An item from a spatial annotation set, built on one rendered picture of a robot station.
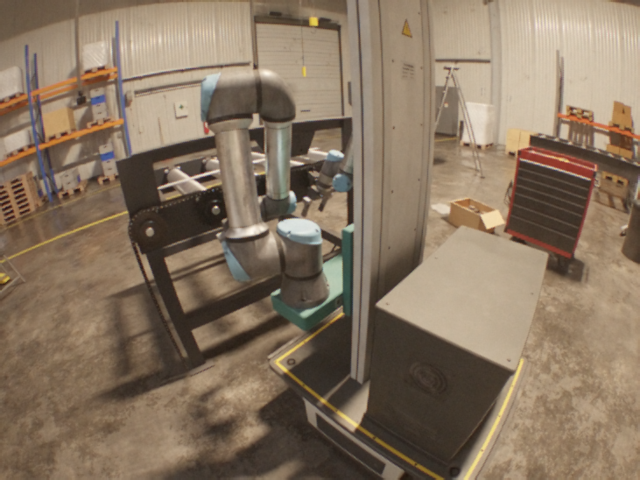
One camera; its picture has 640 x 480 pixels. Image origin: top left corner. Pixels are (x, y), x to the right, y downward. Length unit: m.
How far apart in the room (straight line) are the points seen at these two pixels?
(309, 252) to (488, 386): 0.54
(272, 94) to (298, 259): 0.42
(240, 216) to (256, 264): 0.13
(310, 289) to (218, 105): 0.53
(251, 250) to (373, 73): 0.50
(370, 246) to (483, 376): 0.41
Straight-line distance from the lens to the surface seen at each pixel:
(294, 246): 0.75
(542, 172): 2.69
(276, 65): 11.87
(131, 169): 1.25
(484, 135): 9.20
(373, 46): 0.67
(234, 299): 1.57
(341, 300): 0.91
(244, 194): 0.71
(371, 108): 0.65
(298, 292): 0.82
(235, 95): 0.71
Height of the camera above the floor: 1.27
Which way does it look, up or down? 27 degrees down
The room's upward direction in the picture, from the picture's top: 3 degrees counter-clockwise
